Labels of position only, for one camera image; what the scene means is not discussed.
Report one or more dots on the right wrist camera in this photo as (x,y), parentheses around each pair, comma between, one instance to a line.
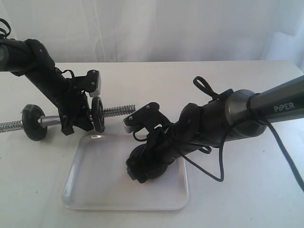
(146,117)

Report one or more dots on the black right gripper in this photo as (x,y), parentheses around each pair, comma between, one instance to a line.
(161,147)

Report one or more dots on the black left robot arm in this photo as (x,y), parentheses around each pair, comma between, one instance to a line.
(30,58)

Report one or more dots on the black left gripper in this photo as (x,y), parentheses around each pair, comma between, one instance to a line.
(73,108)

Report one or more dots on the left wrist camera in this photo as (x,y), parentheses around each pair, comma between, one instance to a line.
(90,83)

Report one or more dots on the chrome threaded dumbbell bar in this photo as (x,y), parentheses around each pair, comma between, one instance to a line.
(46,121)

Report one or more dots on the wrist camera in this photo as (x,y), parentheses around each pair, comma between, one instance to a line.
(90,83)
(146,117)

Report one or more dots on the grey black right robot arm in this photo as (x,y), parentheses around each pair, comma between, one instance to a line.
(228,116)

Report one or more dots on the black weight plate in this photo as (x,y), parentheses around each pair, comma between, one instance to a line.
(141,166)
(97,114)
(30,115)

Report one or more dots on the white plastic tray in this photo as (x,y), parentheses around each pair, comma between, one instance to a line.
(98,179)

